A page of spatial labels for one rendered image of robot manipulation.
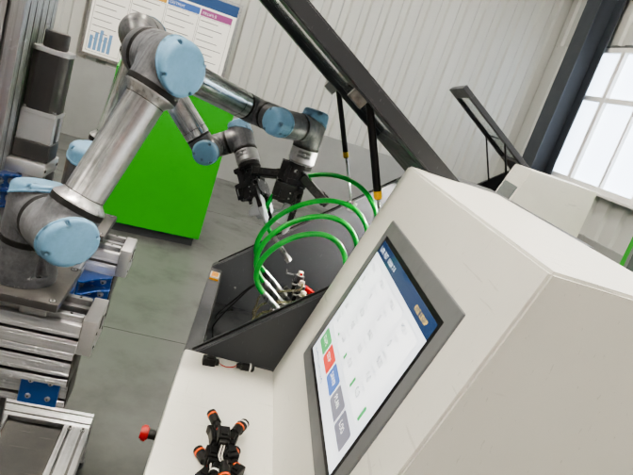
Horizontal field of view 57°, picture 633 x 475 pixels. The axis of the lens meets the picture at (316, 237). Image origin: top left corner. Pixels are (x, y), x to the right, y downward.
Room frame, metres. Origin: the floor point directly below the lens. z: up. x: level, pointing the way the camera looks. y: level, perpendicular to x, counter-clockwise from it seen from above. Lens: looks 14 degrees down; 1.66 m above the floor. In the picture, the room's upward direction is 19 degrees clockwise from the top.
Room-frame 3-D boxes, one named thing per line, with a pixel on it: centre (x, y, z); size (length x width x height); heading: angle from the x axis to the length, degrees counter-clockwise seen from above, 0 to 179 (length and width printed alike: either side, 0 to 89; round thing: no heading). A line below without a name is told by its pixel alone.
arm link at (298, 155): (1.62, 0.11, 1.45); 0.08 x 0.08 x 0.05
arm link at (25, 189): (1.21, 0.61, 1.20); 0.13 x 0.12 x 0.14; 51
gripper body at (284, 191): (1.62, 0.12, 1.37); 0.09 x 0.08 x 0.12; 99
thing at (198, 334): (1.60, 0.24, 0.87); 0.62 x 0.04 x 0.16; 9
